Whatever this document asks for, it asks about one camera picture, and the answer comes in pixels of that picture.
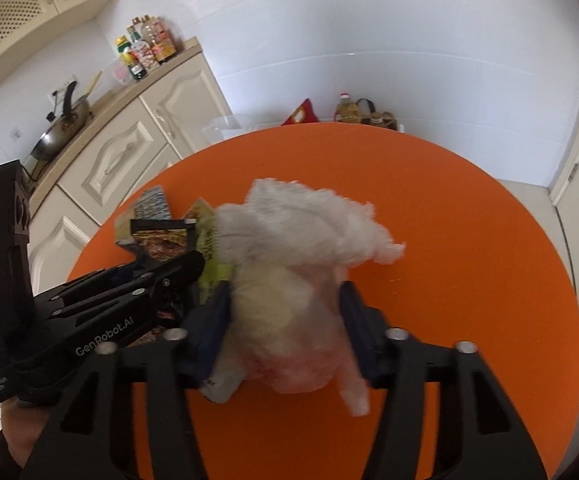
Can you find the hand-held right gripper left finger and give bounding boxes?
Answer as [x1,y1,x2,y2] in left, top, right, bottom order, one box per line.
[22,282,233,480]

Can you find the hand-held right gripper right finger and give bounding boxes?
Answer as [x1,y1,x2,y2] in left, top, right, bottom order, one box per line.
[338,280,550,480]

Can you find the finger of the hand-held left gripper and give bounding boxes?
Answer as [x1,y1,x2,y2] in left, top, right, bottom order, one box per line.
[44,281,194,319]
[34,250,206,307]

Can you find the dark snack wrapper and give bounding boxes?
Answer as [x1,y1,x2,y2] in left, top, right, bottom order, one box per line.
[130,217,196,262]

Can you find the yellow snack wrapper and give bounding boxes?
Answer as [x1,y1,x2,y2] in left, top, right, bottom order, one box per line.
[184,198,231,306]

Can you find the yellowish packet with striped label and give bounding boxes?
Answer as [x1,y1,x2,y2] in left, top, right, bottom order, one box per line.
[114,185,173,247]

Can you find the clear plastic bag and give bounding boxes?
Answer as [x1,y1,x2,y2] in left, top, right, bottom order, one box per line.
[200,260,371,417]

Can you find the person's left hand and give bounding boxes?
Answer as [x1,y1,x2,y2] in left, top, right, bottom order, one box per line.
[0,401,56,468]

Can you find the cream base cabinets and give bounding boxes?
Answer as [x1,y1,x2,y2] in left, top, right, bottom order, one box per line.
[0,52,234,413]

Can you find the steel wok with lid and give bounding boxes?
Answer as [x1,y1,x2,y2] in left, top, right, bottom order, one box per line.
[30,81,93,161]

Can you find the beige stone countertop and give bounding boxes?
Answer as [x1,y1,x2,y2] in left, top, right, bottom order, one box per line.
[24,36,203,207]

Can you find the clear plastic container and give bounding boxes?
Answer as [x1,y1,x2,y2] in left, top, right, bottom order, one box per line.
[110,60,133,85]

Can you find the red bag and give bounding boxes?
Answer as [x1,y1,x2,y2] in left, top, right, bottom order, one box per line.
[282,99,321,126]

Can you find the white and red seasoning pouch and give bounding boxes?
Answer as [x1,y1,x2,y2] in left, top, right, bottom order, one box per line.
[132,42,158,66]

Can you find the cooking oil bottle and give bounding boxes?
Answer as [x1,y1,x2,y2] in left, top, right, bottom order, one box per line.
[334,91,363,124]

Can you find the cream lattice door cabinet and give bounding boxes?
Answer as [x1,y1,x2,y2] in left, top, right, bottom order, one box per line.
[0,0,123,99]

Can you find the white wall socket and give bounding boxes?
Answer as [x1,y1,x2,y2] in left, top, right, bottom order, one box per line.
[50,76,78,99]

